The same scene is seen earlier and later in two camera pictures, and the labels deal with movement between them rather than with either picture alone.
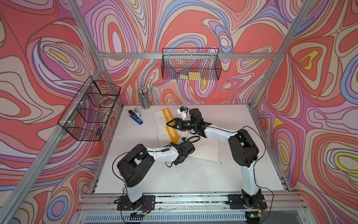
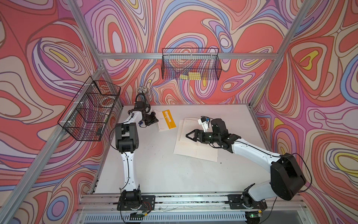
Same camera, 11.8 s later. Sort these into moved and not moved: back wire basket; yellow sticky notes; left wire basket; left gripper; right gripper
Moved: left gripper; right gripper
Not moved: yellow sticky notes; left wire basket; back wire basket
